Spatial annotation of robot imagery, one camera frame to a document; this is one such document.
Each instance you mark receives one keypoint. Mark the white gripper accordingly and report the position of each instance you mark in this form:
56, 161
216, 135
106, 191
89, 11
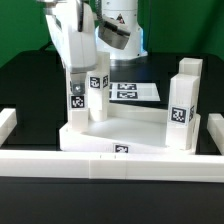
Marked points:
72, 31

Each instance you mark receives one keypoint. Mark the white desk top tray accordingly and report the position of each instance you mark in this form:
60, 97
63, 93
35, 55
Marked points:
127, 129

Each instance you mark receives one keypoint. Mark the fiducial marker sheet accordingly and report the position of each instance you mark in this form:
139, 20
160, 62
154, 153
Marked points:
123, 91

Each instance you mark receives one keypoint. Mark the white left fence block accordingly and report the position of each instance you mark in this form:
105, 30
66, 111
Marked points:
8, 121

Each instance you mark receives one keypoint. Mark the white fence block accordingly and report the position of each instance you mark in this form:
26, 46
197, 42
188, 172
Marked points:
215, 127
8, 121

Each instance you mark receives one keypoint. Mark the white front fence bar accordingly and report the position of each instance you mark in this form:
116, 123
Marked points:
58, 164

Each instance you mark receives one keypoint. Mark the white right fence block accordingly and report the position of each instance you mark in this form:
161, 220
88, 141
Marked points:
215, 127

